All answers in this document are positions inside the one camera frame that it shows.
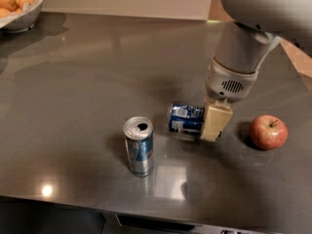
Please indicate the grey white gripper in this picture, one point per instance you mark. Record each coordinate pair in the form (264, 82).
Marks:
(227, 83)

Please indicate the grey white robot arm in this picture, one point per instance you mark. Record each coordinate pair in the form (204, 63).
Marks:
(257, 27)

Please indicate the white fruit bowl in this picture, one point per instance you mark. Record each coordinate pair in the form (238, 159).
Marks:
(21, 20)

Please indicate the blue pepsi can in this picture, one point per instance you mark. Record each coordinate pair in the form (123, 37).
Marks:
(185, 119)

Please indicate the silver blue redbull can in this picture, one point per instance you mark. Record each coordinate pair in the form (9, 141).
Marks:
(138, 132)

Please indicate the red apple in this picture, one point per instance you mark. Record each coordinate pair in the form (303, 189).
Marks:
(268, 132)

